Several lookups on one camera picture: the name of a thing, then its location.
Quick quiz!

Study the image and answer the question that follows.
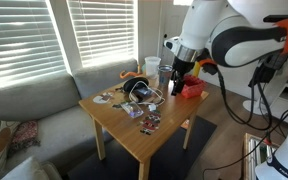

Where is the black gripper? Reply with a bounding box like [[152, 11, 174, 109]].
[[170, 55, 197, 97]]

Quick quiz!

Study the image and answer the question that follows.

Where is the clear plastic packet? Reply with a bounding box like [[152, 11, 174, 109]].
[[120, 100, 145, 120]]

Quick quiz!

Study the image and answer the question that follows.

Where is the red woven basket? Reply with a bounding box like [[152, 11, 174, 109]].
[[180, 74, 207, 100]]

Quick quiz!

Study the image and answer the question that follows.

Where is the metal tumbler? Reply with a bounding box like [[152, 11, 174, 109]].
[[157, 64, 174, 88]]

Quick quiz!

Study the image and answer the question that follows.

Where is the translucent plastic cup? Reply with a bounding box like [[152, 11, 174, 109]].
[[144, 56, 162, 80]]

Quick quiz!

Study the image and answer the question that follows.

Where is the dark rectangular pouch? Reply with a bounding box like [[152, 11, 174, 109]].
[[130, 87, 156, 103]]

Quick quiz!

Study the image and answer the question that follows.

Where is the black oval case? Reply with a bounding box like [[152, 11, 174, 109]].
[[122, 76, 150, 94]]

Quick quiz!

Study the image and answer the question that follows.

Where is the colourful snack packet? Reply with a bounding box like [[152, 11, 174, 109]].
[[138, 109, 162, 136]]

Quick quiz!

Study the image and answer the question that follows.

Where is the orange plush squid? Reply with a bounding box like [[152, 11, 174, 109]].
[[119, 64, 142, 80]]

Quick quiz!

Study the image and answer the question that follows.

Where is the wooden square table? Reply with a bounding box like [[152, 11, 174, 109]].
[[78, 78, 210, 180]]

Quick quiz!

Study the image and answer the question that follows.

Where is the white door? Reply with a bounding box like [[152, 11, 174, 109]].
[[156, 0, 193, 68]]

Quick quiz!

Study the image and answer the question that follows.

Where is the dark floor rug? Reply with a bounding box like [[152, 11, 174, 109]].
[[67, 115, 218, 180]]

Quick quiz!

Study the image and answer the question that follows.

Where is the white round stand base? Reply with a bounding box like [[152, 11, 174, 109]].
[[242, 99, 269, 116]]

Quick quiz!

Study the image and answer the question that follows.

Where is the round santa sticker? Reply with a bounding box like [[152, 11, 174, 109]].
[[92, 91, 116, 105]]

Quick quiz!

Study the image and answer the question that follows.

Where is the white window blind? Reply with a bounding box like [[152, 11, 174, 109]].
[[0, 0, 67, 92], [66, 0, 139, 67]]

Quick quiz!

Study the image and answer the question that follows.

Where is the wooden framed crate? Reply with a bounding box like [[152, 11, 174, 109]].
[[243, 132, 282, 180]]

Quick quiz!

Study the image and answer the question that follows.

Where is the grey sofa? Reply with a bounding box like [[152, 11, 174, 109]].
[[0, 57, 139, 180]]

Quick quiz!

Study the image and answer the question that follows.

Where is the red floral cushion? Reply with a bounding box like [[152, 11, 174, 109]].
[[8, 120, 41, 153]]

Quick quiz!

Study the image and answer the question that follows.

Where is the plain white pillow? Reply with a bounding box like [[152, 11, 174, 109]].
[[1, 156, 64, 180]]

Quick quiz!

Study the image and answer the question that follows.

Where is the yellow post black top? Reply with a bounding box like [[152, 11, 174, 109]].
[[192, 61, 202, 78]]

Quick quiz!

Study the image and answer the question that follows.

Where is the orange wrist mount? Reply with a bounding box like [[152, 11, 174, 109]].
[[198, 57, 219, 69]]

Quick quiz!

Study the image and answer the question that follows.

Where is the black floor cable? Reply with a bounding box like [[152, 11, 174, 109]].
[[201, 99, 288, 180]]

